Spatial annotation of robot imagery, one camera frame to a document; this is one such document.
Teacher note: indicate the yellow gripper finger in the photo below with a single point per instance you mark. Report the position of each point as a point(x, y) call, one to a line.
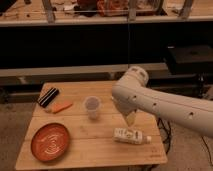
point(130, 119)

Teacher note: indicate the orange ceramic bowl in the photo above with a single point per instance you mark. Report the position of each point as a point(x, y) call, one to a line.
point(50, 142)

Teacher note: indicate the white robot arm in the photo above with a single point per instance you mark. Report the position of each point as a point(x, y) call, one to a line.
point(130, 93)

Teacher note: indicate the white plastic bottle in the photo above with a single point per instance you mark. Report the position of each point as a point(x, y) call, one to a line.
point(131, 136)

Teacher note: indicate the wooden table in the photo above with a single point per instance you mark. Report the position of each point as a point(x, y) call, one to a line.
point(92, 143)

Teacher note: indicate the orange carrot toy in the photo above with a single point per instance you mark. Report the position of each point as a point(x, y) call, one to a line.
point(57, 107)

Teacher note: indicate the black box on shelf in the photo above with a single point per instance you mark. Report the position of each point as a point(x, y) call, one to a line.
point(190, 60)

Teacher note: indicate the black white striped block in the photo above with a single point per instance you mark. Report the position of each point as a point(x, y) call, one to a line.
point(44, 100)

